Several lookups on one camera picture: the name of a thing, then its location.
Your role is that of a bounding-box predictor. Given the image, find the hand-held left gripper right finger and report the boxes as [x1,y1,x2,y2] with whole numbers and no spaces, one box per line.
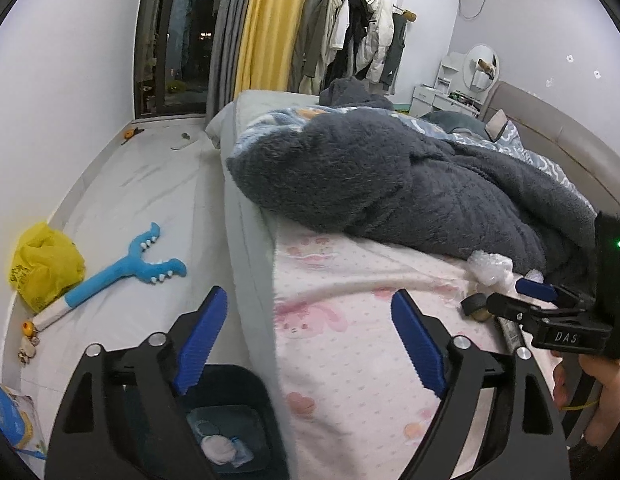
[391,290,573,480]

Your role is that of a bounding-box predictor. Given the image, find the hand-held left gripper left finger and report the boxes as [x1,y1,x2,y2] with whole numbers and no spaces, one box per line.
[44,286,228,480]

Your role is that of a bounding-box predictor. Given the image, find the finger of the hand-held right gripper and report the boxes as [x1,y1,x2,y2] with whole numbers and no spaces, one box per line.
[487,292,548,335]
[514,277,595,308]

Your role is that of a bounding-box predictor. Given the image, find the clear bubble wrap wad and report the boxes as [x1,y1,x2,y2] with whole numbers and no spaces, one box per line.
[467,251,513,288]

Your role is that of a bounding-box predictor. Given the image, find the dark teal trash bin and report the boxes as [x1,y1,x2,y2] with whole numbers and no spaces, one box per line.
[107,364,291,480]

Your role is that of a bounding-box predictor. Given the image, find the white sock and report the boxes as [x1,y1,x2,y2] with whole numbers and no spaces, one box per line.
[200,434,238,466]

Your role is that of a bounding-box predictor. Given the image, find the person's right forearm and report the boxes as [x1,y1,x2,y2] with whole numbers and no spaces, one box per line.
[568,437,620,480]

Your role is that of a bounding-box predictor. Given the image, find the person's right hand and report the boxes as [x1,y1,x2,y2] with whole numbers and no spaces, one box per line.
[552,352,620,453]

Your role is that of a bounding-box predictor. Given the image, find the pink printed bed sheet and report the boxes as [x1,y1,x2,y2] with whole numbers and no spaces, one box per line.
[272,232,565,480]

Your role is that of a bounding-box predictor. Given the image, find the blue toy grabber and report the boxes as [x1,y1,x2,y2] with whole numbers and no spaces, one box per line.
[34,221,187,332]

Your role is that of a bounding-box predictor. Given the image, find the beige padded headboard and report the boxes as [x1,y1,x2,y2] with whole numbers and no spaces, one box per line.
[482,80,620,221]

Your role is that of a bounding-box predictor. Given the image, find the dark grey fleece blanket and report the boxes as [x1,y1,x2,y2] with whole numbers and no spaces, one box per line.
[226,77,598,288]

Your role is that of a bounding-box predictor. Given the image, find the beige pillow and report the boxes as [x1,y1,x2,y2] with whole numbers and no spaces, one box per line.
[486,109,510,141]

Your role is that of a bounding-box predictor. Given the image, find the yellow plastic bag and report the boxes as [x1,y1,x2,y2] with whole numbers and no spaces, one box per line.
[10,221,86,313]

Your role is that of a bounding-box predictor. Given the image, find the small panda toy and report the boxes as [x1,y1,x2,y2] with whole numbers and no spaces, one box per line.
[17,337,41,363]

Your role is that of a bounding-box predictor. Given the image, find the blue printed bag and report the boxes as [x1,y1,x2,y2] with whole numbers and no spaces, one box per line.
[0,379,47,461]

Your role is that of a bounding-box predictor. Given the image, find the white dressing table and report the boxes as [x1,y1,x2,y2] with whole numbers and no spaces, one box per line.
[410,85,483,118]

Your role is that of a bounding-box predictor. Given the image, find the round white mirror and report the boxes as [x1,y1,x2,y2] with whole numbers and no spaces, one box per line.
[462,44,500,92]

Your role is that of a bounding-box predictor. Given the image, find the white desktop shelf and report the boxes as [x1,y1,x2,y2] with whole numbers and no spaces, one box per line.
[437,52,465,91]

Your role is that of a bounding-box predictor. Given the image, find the dark grey vest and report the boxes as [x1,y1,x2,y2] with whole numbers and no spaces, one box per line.
[380,12,407,88]

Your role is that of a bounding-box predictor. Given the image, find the white puffer jacket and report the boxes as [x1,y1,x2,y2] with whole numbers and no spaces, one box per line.
[360,0,395,83]

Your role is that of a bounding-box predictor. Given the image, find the dark glass balcony door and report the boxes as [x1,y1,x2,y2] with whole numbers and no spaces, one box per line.
[134,0,225,121]

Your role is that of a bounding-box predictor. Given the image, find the beige coat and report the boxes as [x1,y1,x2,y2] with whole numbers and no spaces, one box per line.
[300,0,341,93]

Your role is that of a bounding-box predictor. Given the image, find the yellow curtain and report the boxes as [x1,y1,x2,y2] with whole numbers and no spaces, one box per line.
[233,0,318,93]

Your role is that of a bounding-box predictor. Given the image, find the white shirt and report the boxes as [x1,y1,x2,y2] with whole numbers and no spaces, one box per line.
[327,0,351,51]

